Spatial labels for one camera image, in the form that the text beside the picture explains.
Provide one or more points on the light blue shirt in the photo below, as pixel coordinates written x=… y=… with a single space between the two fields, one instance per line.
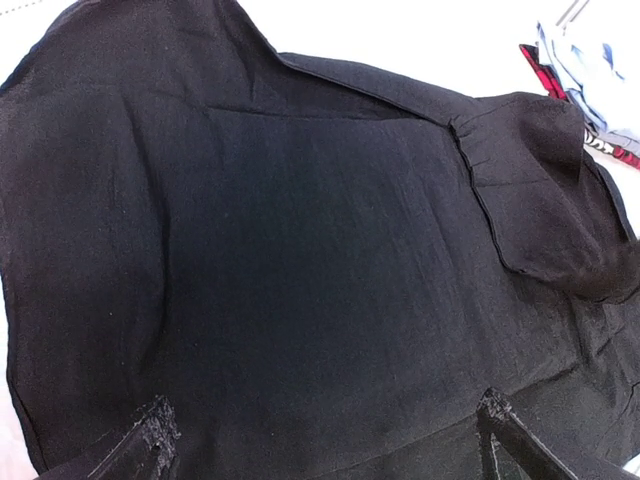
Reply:
x=600 y=74

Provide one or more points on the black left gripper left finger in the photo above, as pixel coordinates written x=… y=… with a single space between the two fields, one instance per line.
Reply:
x=145 y=448

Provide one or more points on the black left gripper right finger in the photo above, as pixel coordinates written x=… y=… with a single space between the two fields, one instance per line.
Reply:
x=500 y=428

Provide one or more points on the grey printed folded shirt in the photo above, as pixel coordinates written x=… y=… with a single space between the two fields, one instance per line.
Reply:
x=594 y=141

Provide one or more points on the black long sleeve shirt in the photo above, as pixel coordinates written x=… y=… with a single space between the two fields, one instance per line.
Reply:
x=320 y=265

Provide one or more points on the red black plaid shirt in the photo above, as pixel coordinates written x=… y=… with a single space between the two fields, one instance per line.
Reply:
x=550 y=82

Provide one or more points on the right aluminium corner post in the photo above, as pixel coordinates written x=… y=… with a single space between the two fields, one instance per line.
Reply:
x=572 y=12

